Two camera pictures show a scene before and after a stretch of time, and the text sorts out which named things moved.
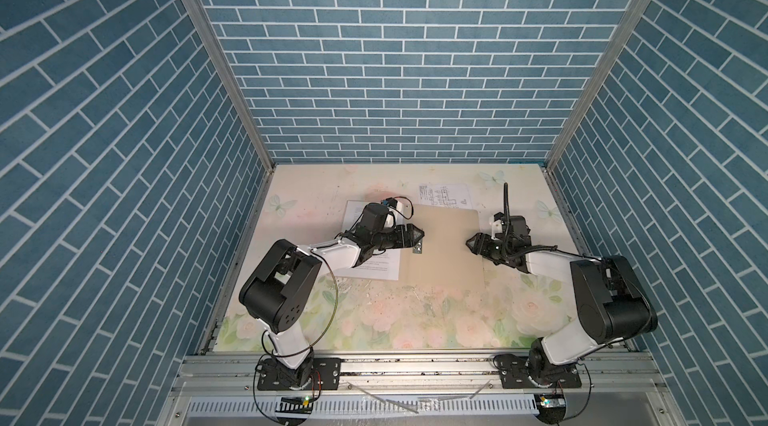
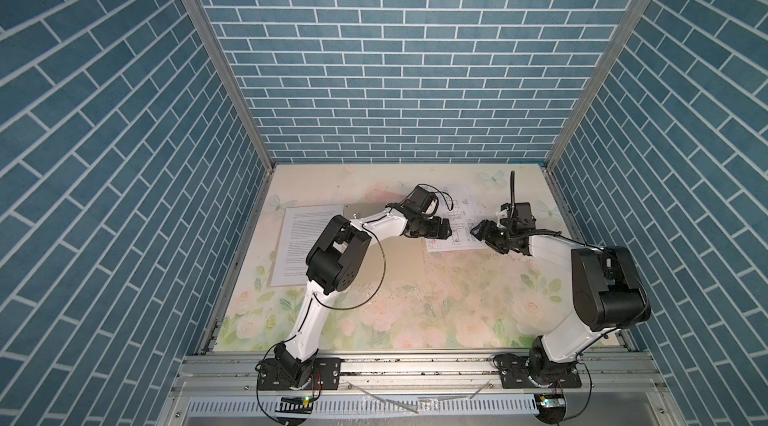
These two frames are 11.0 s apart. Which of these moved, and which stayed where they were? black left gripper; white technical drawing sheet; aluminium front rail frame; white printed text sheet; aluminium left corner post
Moved: white technical drawing sheet; black left gripper; white printed text sheet
Stayed: aluminium left corner post; aluminium front rail frame
